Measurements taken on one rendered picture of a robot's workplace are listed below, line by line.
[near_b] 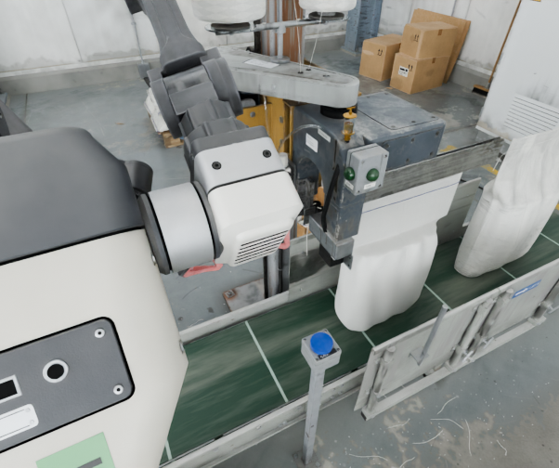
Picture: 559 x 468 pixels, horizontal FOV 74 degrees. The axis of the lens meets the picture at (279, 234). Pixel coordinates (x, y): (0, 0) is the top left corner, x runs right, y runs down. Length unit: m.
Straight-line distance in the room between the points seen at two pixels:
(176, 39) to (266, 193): 0.29
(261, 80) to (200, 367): 1.07
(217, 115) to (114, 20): 5.41
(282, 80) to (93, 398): 0.78
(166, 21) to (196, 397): 1.22
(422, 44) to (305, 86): 4.34
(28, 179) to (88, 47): 5.54
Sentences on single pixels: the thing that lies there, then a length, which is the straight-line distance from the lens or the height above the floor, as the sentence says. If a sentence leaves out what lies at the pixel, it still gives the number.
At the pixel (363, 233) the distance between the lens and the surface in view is 1.31.
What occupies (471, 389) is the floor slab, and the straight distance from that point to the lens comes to 2.11.
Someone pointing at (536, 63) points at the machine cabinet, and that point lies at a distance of 3.78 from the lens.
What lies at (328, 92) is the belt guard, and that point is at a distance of 0.91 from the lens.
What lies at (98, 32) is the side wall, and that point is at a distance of 5.85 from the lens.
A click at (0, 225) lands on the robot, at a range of 0.36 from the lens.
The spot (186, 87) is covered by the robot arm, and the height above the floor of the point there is 1.54.
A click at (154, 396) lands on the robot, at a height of 1.38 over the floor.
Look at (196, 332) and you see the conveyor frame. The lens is 1.62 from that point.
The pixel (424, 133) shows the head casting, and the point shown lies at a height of 1.32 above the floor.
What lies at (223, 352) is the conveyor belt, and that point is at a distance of 1.57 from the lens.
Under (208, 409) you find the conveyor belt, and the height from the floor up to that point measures 0.38.
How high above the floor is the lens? 1.70
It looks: 40 degrees down
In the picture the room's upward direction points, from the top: straight up
